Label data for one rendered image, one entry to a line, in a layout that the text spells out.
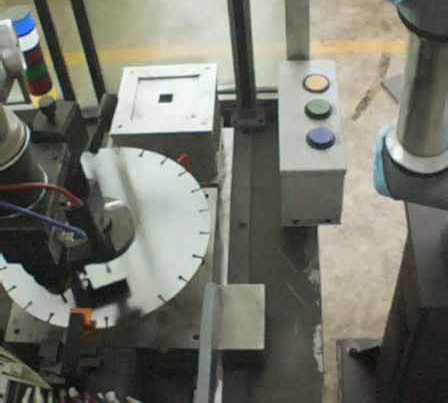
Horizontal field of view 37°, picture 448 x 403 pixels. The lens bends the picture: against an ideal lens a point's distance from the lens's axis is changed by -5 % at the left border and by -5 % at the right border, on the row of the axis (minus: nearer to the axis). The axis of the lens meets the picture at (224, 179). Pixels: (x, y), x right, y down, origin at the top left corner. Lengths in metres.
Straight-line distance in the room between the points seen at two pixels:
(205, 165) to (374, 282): 0.94
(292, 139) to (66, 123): 0.53
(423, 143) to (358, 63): 1.75
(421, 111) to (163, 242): 0.40
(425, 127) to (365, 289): 1.14
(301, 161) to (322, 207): 0.11
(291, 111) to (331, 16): 1.78
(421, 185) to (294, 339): 0.32
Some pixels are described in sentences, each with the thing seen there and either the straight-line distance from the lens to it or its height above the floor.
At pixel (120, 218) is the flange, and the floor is 0.96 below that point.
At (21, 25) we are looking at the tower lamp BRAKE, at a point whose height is 1.15.
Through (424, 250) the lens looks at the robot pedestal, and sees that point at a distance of 1.22.
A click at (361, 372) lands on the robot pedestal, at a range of 1.90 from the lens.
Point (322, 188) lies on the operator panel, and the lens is 1.16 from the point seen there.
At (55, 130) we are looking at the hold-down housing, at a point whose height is 1.25.
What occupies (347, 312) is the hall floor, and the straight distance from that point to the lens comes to 2.00.
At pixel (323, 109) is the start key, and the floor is 0.91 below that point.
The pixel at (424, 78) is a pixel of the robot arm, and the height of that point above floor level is 1.17.
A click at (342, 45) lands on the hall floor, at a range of 2.81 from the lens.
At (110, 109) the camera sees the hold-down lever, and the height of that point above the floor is 1.22.
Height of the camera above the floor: 1.74
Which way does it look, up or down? 49 degrees down
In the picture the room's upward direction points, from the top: 7 degrees counter-clockwise
